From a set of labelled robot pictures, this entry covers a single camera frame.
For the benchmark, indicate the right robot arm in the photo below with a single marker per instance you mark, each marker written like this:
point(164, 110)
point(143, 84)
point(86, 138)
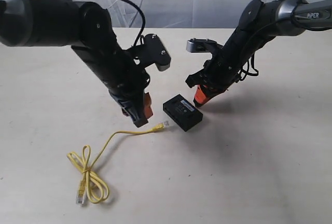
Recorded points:
point(259, 24)

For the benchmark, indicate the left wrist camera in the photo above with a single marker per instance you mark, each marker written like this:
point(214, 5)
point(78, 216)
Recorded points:
point(151, 51)

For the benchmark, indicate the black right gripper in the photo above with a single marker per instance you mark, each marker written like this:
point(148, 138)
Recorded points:
point(223, 69)

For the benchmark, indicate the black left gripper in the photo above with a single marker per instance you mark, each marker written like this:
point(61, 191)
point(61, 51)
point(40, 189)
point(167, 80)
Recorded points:
point(98, 48)

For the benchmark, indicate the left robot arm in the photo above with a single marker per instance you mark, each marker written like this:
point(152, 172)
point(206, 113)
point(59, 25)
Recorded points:
point(50, 23)

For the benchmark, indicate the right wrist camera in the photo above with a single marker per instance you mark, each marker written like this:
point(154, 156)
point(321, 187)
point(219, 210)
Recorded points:
point(195, 45)

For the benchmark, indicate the black network switch box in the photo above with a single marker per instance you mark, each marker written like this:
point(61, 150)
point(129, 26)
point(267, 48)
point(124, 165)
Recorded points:
point(184, 114)

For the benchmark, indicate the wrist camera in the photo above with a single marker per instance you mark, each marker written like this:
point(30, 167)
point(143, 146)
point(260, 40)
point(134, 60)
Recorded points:
point(151, 51)
point(195, 45)

